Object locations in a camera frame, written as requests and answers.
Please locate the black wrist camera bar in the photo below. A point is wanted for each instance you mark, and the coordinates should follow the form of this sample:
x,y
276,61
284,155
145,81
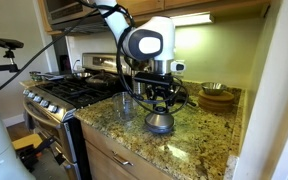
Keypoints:
x,y
154,78

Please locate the small black skillet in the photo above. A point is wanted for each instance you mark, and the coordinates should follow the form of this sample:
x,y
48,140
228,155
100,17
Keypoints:
x,y
192,103

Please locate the small steel bowl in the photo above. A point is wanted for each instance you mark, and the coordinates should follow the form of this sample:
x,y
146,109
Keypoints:
x,y
214,88

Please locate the dark lidded pan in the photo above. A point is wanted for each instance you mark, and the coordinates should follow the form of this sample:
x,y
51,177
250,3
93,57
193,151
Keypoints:
x,y
101,80

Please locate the wooden upper cabinet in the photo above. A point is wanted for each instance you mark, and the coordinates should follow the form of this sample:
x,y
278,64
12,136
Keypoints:
x,y
200,4

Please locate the steel utensil canister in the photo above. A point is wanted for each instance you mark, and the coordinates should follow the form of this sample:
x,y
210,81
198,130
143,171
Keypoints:
x,y
138,88

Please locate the small glass jar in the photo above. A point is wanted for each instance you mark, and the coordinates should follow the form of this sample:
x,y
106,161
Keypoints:
x,y
35,76

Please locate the under-cabinet light strip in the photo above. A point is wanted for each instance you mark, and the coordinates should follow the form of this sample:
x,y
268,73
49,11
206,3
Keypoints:
x,y
194,19

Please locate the wooden lower cabinet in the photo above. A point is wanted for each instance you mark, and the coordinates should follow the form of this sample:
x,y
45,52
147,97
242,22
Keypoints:
x,y
107,160

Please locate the grey conical mincer lid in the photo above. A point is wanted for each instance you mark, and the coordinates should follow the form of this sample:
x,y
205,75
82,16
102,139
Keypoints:
x,y
159,122

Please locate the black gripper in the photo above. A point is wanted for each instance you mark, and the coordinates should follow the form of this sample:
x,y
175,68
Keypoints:
x,y
159,90

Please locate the black camera on mount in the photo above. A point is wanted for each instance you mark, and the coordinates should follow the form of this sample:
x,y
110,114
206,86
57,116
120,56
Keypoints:
x,y
8,43

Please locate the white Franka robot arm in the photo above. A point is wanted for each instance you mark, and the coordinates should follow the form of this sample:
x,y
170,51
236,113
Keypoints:
x,y
150,36

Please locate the steel range hood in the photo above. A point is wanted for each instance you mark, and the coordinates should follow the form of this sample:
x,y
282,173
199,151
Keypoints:
x,y
67,13

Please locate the small steel pan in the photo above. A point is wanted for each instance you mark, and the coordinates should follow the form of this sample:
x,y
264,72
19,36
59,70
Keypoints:
x,y
81,75

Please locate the yellow floor object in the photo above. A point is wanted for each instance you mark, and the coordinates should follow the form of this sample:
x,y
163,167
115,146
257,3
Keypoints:
x,y
25,141

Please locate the stainless gas stove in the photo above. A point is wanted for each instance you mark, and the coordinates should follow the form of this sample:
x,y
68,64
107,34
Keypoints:
x,y
64,91

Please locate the wooden cabinet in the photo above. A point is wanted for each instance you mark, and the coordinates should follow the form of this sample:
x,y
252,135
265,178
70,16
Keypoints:
x,y
200,4
107,160

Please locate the black floor clamp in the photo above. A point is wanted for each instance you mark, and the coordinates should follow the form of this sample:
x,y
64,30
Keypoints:
x,y
40,148

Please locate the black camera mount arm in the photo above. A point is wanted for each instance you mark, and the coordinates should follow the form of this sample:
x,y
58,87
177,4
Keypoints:
x,y
4,67

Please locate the clear mincer bowl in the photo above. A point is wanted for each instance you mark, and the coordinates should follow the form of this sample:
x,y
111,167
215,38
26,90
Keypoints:
x,y
124,106

